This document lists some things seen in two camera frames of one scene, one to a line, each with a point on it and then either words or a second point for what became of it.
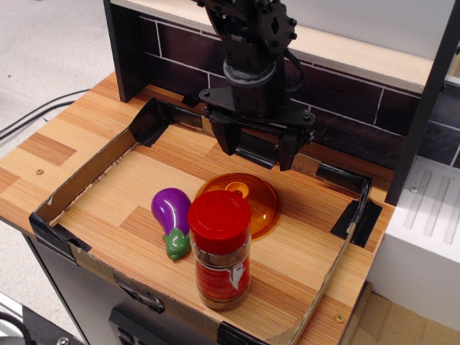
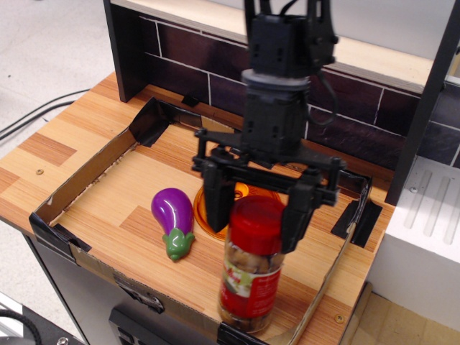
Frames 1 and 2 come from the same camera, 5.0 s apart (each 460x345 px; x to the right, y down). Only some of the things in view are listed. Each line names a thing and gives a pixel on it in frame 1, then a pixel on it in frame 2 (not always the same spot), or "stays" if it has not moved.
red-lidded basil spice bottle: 219,223 -> 251,270
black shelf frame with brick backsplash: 382,77 stays
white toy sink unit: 417,266 stays
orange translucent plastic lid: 264,204 -> 201,217
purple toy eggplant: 171,208 stays
